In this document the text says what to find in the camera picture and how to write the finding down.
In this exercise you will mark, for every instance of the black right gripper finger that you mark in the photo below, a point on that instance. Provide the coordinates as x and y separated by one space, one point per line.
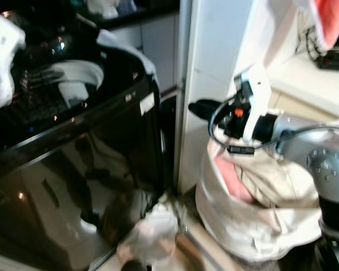
204 116
202 105

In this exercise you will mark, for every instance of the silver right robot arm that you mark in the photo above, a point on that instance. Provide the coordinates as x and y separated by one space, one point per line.
327 169

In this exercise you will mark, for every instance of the black top-load washing machine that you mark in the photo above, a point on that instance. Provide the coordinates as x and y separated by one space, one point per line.
90 152

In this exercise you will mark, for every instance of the pink garment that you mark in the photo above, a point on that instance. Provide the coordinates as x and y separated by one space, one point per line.
235 182

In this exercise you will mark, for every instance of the white cabinet with dark top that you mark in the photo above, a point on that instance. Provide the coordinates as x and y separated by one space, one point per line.
155 48

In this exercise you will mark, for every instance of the grey white draped cloth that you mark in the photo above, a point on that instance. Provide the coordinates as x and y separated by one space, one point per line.
124 48

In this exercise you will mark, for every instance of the cream fabric laundry bag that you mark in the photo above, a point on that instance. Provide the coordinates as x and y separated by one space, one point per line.
271 220

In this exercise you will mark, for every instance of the white crumpled cloth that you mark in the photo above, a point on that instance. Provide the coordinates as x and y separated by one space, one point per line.
152 234

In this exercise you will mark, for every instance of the red and white hanging cloth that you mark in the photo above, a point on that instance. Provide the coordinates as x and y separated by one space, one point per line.
334 17

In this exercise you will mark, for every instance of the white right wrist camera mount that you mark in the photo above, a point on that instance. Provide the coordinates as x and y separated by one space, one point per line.
259 93

